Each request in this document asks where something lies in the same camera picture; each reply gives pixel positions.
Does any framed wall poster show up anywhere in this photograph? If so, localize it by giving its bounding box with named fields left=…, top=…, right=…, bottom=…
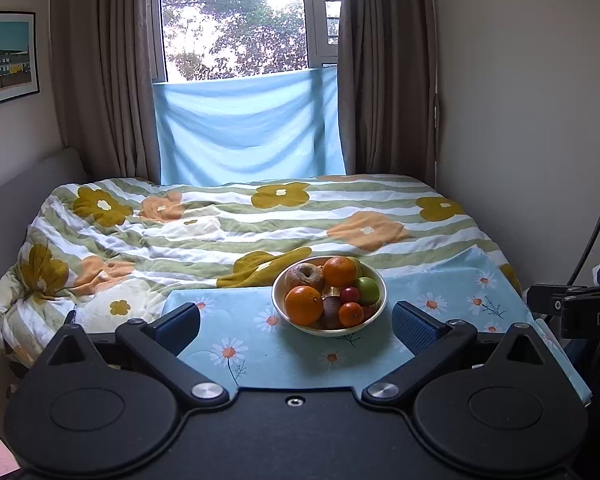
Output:
left=0, top=10, right=41, bottom=111

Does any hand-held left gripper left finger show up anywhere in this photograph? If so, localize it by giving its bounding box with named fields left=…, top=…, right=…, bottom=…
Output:
left=42, top=301, right=231, bottom=408

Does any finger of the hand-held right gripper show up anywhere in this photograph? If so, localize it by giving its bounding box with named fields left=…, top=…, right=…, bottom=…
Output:
left=526, top=283, right=600, bottom=318

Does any floral striped blanket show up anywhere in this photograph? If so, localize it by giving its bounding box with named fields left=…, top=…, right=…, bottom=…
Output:
left=0, top=174, right=524, bottom=367

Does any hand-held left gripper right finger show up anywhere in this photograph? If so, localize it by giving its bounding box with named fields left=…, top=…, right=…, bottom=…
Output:
left=361, top=300, right=549, bottom=407

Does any black cable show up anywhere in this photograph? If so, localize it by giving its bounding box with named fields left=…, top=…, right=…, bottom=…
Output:
left=567, top=174, right=600, bottom=287

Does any large green apple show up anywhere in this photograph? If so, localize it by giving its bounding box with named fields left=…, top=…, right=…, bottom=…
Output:
left=356, top=276, right=381, bottom=307

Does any blue daisy tablecloth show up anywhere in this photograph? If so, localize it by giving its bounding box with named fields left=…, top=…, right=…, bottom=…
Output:
left=162, top=244, right=594, bottom=407

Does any small tangerine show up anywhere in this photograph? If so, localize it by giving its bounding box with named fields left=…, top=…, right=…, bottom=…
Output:
left=338, top=302, right=365, bottom=328

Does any medium orange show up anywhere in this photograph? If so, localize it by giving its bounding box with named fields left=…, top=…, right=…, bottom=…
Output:
left=322, top=256, right=360, bottom=289

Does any cream ceramic bowl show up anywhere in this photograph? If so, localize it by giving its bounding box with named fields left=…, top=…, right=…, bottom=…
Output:
left=271, top=255, right=388, bottom=337

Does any light blue hanging cloth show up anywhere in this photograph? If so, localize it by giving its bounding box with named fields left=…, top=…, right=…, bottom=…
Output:
left=152, top=66, right=347, bottom=187

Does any large orange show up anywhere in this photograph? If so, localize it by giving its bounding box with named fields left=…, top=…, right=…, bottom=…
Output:
left=284, top=285, right=325, bottom=326

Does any window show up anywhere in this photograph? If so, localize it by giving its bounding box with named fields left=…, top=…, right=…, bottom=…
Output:
left=149, top=0, right=345, bottom=84

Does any grey headboard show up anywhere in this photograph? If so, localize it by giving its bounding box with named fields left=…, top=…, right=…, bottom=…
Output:
left=0, top=147, right=89, bottom=312

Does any brown curtain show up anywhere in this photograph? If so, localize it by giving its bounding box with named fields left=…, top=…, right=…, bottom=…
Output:
left=335, top=0, right=439, bottom=187
left=49, top=0, right=162, bottom=184

